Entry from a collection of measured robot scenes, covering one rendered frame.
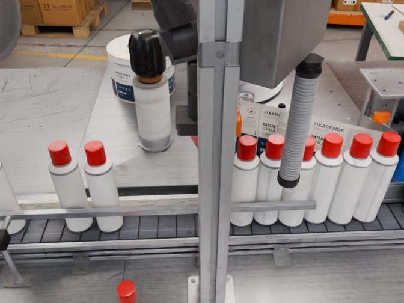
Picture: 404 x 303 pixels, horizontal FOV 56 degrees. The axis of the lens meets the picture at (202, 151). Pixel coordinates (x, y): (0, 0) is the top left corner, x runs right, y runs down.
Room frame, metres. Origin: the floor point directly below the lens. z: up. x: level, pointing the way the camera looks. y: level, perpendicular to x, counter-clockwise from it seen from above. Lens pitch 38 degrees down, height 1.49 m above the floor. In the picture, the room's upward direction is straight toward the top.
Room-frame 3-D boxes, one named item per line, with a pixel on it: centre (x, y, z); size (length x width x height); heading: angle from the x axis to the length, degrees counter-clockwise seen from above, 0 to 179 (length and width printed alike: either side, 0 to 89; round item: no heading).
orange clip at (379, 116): (0.62, -0.35, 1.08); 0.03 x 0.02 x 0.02; 93
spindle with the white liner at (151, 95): (0.81, 0.12, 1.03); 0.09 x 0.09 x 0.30
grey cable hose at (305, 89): (0.45, -0.14, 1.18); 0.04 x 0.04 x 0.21
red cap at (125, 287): (0.39, 0.14, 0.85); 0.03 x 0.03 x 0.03
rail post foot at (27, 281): (0.43, 0.35, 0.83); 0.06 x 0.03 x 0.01; 90
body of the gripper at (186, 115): (0.60, 0.00, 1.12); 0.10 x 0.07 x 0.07; 92
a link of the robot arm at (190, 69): (0.61, 0.00, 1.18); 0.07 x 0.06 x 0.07; 171
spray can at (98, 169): (0.53, 0.19, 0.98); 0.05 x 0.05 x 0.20
